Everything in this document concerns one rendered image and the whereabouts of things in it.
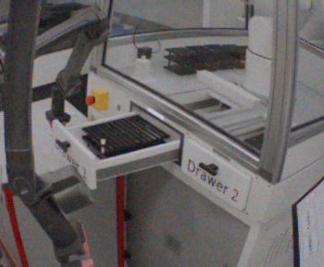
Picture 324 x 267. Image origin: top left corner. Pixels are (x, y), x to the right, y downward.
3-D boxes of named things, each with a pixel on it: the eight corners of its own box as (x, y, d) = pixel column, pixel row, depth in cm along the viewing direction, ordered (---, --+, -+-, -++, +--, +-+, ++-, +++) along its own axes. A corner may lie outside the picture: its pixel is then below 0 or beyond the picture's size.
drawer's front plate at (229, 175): (240, 211, 142) (248, 180, 137) (180, 171, 162) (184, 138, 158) (244, 209, 143) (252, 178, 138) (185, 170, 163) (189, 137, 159)
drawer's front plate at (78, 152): (92, 190, 147) (91, 158, 142) (53, 148, 167) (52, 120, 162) (96, 189, 148) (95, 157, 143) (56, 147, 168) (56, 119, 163)
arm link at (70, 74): (81, 13, 128) (97, 37, 127) (97, 6, 131) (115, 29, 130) (54, 76, 166) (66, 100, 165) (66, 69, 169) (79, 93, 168)
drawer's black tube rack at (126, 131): (108, 170, 156) (108, 150, 153) (81, 146, 168) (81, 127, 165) (168, 154, 168) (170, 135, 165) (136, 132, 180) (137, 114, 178)
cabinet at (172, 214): (212, 346, 171) (263, 227, 136) (92, 247, 243) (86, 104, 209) (326, 267, 224) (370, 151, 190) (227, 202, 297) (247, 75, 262)
